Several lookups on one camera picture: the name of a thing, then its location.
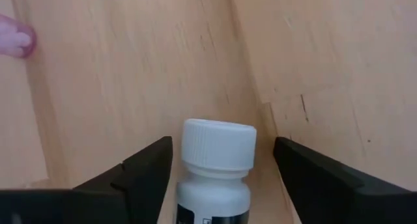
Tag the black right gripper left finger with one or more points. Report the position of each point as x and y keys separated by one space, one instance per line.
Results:
x=97 y=204

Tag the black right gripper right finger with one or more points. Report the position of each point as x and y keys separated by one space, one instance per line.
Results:
x=342 y=201

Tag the small white pill bottle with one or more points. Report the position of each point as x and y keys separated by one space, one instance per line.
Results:
x=215 y=146

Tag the small pink pill bottle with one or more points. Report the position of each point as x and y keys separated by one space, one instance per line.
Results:
x=16 y=38

